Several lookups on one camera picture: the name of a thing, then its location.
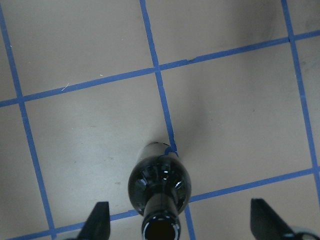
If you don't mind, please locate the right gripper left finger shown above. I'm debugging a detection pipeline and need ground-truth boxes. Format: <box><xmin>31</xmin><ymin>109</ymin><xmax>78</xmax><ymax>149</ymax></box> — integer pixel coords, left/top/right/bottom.
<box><xmin>77</xmin><ymin>201</ymin><xmax>111</xmax><ymax>240</ymax></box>

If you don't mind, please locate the dark wine bottle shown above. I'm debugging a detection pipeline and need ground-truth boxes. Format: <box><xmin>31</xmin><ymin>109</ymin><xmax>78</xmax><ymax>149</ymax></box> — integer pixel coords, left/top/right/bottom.
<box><xmin>127</xmin><ymin>142</ymin><xmax>192</xmax><ymax>240</ymax></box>

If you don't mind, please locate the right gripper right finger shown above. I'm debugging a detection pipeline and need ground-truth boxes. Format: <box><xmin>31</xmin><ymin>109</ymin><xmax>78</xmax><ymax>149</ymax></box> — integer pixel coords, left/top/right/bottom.
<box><xmin>250</xmin><ymin>198</ymin><xmax>296</xmax><ymax>240</ymax></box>

